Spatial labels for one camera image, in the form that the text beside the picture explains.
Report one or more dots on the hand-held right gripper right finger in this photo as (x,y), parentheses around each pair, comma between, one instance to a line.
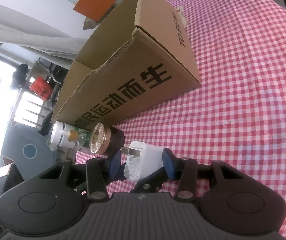
(170,166)

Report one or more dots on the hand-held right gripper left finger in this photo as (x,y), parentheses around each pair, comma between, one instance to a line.
(113,166)

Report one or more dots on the white charger plug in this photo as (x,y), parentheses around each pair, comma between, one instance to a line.
(143,160)

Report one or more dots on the brown jar with gold lid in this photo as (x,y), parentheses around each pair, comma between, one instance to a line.
(98,137)

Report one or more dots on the small clear dropper bottle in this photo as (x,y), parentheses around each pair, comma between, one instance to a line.
(71,135)

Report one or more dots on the white bottle with green label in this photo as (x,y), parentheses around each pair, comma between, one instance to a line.
(58,136)

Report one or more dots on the printed cardboard box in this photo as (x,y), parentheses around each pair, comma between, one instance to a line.
(143,62)

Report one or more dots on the blue-grey patterned rug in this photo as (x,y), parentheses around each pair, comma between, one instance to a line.
(15,142)

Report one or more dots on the pink checkered tablecloth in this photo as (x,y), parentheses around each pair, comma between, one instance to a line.
(245,92)

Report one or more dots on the red bag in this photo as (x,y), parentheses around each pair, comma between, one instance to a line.
(42,87)

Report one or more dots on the brown-topped dark stool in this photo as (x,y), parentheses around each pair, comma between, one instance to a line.
(2,172)

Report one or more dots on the black bundle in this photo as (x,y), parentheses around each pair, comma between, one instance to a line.
(20,73)

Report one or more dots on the white curtain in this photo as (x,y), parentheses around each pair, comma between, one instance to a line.
(20,30)

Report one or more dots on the orange box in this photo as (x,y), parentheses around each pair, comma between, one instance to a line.
(100,0)

